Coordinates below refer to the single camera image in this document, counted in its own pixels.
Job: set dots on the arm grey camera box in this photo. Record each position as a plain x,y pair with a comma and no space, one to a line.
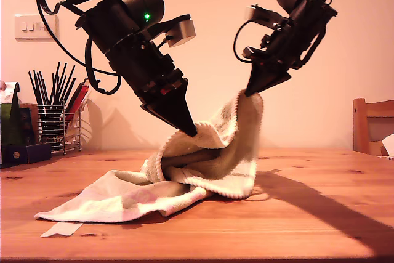
184,32
254,13

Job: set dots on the black drinking straw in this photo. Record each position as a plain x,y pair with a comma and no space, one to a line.
34,88
60,83
39,87
44,88
69,89
54,83
68,83

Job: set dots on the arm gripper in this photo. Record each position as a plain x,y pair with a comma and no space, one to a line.
144,72
295,38

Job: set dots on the cream terry tea towel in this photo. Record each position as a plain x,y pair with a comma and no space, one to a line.
107,201

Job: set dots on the white light switch plate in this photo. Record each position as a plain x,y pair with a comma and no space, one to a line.
27,27

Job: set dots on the dark box with round logo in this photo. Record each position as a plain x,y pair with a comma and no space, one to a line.
27,154

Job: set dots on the wooden chair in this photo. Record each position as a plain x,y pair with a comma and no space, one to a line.
358,127

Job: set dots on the green white paper bag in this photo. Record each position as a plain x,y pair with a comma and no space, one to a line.
12,127

